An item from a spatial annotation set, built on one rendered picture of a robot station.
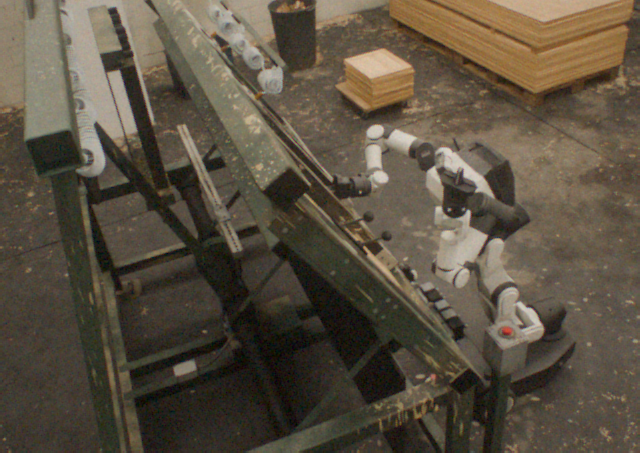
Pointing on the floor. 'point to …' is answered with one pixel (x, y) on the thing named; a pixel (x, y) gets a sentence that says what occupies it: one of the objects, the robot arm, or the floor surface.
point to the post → (496, 412)
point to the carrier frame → (461, 418)
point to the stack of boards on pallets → (516, 26)
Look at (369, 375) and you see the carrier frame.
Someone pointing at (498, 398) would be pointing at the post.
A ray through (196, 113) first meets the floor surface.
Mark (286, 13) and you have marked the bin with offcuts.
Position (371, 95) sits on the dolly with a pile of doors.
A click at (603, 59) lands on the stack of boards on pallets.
